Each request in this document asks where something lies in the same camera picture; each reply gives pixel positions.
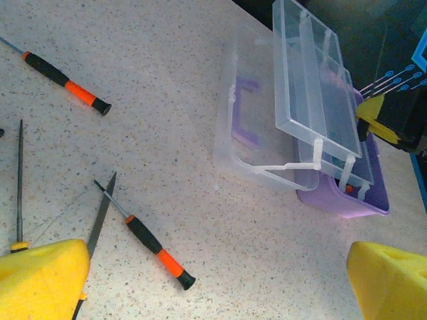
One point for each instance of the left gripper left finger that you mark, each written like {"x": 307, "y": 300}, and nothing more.
{"x": 36, "y": 283}

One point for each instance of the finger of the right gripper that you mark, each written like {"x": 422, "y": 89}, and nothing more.
{"x": 370, "y": 108}
{"x": 383, "y": 132}

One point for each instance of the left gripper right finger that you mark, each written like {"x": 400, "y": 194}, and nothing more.
{"x": 390, "y": 286}

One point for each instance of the purple toolbox with clear lid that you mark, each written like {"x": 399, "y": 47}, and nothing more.
{"x": 333, "y": 203}

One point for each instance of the small black orange precision screwdriver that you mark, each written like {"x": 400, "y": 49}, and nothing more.
{"x": 50, "y": 73}
{"x": 146, "y": 238}

